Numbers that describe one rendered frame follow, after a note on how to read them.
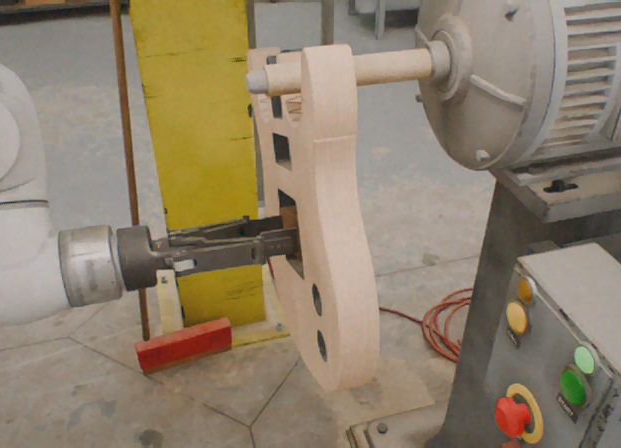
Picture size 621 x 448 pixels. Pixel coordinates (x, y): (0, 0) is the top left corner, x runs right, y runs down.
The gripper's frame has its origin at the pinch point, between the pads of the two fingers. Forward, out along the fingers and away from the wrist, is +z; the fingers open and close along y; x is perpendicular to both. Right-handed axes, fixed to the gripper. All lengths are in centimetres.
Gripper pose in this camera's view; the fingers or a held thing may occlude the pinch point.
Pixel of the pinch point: (288, 232)
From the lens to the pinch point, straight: 74.8
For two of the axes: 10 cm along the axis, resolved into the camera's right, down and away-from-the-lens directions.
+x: -1.0, -9.7, -2.4
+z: 9.6, -1.6, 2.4
